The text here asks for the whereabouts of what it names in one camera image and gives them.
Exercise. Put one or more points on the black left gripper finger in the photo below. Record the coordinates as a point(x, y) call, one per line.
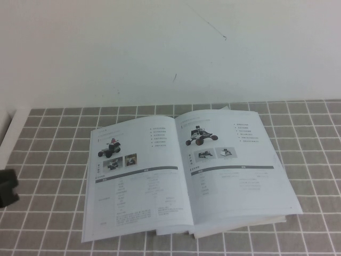
point(8, 178)
point(8, 198)

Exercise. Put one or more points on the white product catalogue book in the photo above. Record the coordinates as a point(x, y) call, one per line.
point(165, 170)

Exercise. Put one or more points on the grey white checkered tablecloth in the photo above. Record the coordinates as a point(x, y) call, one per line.
point(48, 213)

